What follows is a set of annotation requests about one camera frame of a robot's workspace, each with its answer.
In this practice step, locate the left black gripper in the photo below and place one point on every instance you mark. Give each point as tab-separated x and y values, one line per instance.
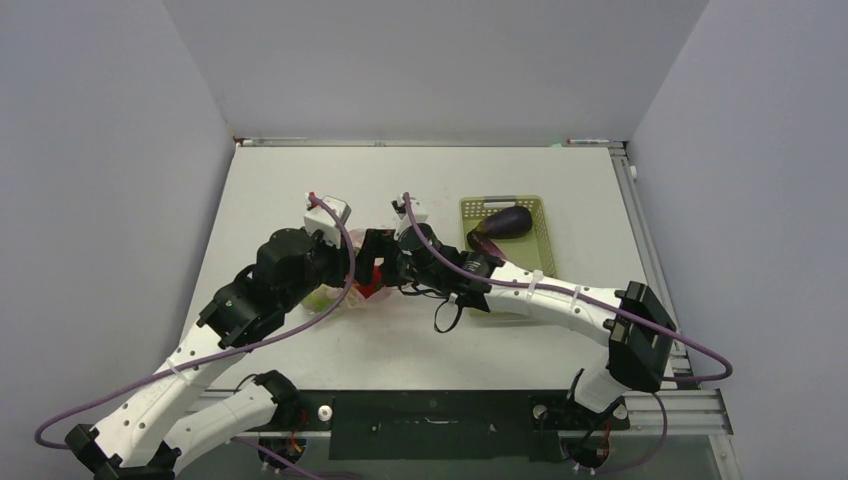
339	258

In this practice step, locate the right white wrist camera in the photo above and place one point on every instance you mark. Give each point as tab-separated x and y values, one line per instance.
408	210

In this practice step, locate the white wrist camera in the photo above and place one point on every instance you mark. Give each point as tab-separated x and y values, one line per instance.
327	215
408	210

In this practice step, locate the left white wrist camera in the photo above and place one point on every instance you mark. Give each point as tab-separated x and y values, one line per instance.
327	215

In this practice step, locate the beige plastic basket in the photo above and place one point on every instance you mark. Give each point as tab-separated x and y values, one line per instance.
533	249

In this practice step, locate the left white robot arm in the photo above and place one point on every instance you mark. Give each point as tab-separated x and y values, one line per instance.
150	435

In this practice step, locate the long purple eggplant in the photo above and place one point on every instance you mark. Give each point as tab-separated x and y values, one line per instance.
481	243

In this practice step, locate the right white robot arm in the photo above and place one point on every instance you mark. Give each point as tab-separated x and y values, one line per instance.
631	323

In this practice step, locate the green cabbage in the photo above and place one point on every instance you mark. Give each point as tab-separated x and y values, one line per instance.
320	299

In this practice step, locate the clear zip top bag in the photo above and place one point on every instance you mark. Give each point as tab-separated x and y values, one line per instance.
360	297

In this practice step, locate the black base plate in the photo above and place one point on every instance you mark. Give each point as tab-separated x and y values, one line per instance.
445	424

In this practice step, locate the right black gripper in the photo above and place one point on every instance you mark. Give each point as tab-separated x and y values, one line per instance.
379	244

